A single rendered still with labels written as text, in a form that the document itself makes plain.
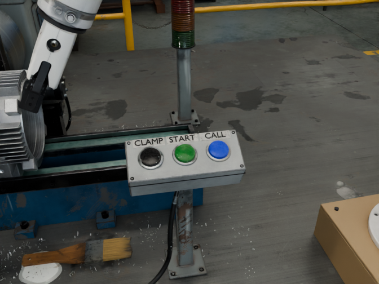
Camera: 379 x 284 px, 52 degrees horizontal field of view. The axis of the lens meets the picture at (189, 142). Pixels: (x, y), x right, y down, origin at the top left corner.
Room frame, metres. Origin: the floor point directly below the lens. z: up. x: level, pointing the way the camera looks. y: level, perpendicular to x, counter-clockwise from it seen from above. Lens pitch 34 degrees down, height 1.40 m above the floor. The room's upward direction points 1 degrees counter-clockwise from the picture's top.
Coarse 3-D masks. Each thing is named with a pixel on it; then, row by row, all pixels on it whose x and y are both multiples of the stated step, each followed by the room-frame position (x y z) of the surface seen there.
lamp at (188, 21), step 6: (192, 12) 0.99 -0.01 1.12; (174, 18) 0.98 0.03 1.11; (180, 18) 0.97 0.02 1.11; (186, 18) 0.97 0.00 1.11; (192, 18) 0.99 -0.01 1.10; (174, 24) 0.98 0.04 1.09; (180, 24) 0.97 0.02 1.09; (186, 24) 0.97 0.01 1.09; (192, 24) 0.99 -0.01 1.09; (180, 30) 0.97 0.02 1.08; (186, 30) 0.97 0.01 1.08
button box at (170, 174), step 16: (128, 144) 0.47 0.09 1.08; (144, 144) 0.47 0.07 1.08; (160, 144) 0.47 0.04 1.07; (176, 144) 0.47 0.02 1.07; (192, 144) 0.48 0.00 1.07; (208, 144) 0.47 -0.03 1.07; (128, 160) 0.45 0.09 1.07; (176, 160) 0.45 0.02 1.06; (208, 160) 0.45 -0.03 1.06; (224, 160) 0.45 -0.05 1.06; (240, 160) 0.46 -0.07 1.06; (128, 176) 0.42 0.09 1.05; (144, 176) 0.42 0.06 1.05; (160, 176) 0.43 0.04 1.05; (176, 176) 0.43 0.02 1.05; (192, 176) 0.43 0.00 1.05; (208, 176) 0.44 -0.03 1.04; (224, 176) 0.44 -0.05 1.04; (240, 176) 0.45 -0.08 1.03; (144, 192) 0.43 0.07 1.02; (160, 192) 0.44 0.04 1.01
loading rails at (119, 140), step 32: (160, 128) 0.75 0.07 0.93; (192, 128) 0.74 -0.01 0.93; (64, 160) 0.68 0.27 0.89; (96, 160) 0.70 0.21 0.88; (0, 192) 0.57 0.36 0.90; (32, 192) 0.58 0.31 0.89; (64, 192) 0.58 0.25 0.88; (96, 192) 0.60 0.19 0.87; (128, 192) 0.61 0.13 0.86; (0, 224) 0.56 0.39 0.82; (32, 224) 0.56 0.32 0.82; (96, 224) 0.56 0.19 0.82
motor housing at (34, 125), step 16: (0, 80) 0.63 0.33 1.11; (16, 80) 0.63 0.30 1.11; (0, 96) 0.61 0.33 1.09; (16, 96) 0.61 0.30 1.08; (0, 112) 0.58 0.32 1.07; (0, 128) 0.56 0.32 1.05; (16, 128) 0.57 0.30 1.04; (32, 128) 0.70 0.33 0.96; (0, 144) 0.55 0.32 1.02; (16, 144) 0.56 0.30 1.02; (32, 144) 0.66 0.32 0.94; (0, 160) 0.55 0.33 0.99; (16, 160) 0.56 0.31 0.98
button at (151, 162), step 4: (148, 148) 0.46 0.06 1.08; (152, 148) 0.46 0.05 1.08; (144, 152) 0.45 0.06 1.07; (148, 152) 0.45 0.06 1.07; (152, 152) 0.45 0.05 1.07; (156, 152) 0.45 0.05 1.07; (140, 156) 0.45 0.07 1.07; (144, 156) 0.45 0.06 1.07; (148, 156) 0.45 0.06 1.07; (152, 156) 0.45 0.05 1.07; (156, 156) 0.45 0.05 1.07; (160, 156) 0.45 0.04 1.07; (140, 160) 0.44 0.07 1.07; (144, 160) 0.44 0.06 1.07; (148, 160) 0.44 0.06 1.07; (152, 160) 0.44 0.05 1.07; (156, 160) 0.44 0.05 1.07; (160, 160) 0.45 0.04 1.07; (144, 164) 0.44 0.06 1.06; (148, 164) 0.44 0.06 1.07; (152, 164) 0.44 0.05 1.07; (156, 164) 0.44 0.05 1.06
